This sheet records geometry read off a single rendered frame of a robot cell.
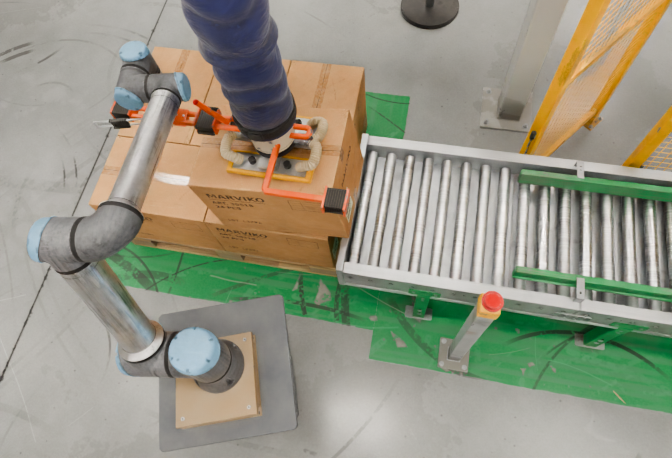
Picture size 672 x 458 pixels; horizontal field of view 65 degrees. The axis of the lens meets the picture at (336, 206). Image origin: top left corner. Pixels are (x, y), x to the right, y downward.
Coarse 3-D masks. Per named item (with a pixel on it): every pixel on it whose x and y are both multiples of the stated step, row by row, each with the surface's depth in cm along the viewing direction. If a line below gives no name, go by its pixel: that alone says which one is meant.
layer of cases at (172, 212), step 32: (160, 64) 291; (192, 64) 289; (288, 64) 284; (320, 64) 282; (192, 96) 280; (224, 96) 278; (320, 96) 273; (352, 96) 271; (128, 128) 274; (192, 128) 271; (160, 160) 264; (192, 160) 263; (96, 192) 259; (160, 192) 256; (192, 192) 255; (160, 224) 264; (192, 224) 254; (288, 256) 271; (320, 256) 261
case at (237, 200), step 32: (352, 128) 220; (224, 160) 213; (320, 160) 204; (352, 160) 225; (224, 192) 210; (256, 192) 205; (320, 192) 198; (352, 192) 230; (224, 224) 244; (256, 224) 237; (288, 224) 229; (320, 224) 222
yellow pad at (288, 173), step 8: (240, 152) 206; (248, 152) 207; (256, 152) 206; (248, 160) 202; (256, 160) 204; (288, 160) 203; (296, 160) 202; (304, 160) 203; (232, 168) 204; (240, 168) 203; (248, 168) 203; (256, 168) 202; (280, 168) 202; (288, 168) 200; (264, 176) 202; (272, 176) 201; (280, 176) 201; (288, 176) 200; (296, 176) 200; (304, 176) 199; (312, 176) 200
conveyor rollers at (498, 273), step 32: (448, 160) 251; (384, 192) 246; (448, 192) 244; (480, 192) 243; (544, 192) 240; (384, 224) 241; (416, 224) 239; (480, 224) 236; (544, 224) 233; (608, 224) 231; (352, 256) 234; (416, 256) 232; (480, 256) 229; (544, 256) 227; (608, 256) 225; (544, 288) 221
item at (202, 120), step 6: (198, 108) 201; (216, 108) 200; (198, 114) 200; (204, 114) 201; (198, 120) 200; (204, 120) 199; (210, 120) 199; (216, 120) 199; (198, 126) 197; (204, 126) 197; (210, 126) 198; (198, 132) 201; (204, 132) 200; (210, 132) 200; (216, 132) 200
